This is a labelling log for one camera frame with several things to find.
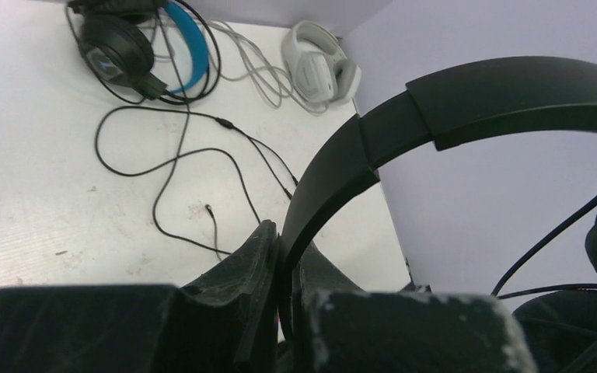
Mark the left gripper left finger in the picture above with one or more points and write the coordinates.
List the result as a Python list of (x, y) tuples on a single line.
[(233, 322)]

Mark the small black headphones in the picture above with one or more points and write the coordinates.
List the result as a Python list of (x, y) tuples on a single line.
[(423, 331)]

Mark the black blue headphones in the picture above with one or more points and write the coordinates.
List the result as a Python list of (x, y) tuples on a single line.
[(115, 49)]

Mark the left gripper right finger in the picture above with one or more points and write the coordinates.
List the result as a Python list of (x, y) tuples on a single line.
[(314, 280)]

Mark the white grey headphones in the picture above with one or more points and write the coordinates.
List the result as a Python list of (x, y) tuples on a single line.
[(318, 67)]

